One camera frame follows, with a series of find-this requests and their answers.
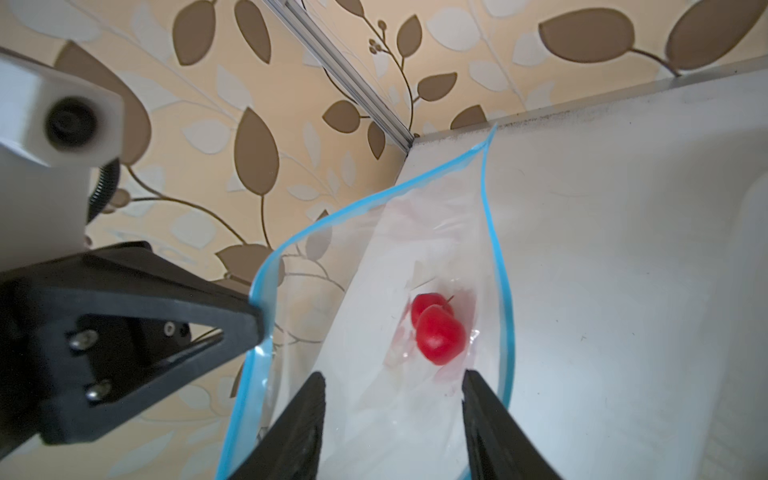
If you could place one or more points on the clear zip top bag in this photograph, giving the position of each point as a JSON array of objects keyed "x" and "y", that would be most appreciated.
[{"x": 336, "y": 299}]

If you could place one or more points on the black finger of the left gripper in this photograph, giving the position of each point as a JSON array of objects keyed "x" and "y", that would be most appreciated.
[{"x": 90, "y": 341}]

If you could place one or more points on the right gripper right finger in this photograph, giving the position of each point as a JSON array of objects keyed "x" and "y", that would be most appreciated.
[{"x": 497, "y": 447}]

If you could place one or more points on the red apple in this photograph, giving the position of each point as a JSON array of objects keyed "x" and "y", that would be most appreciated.
[
  {"x": 440, "y": 337},
  {"x": 423, "y": 301}
]

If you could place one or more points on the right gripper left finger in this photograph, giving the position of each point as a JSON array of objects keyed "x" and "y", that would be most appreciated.
[{"x": 291, "y": 448}]

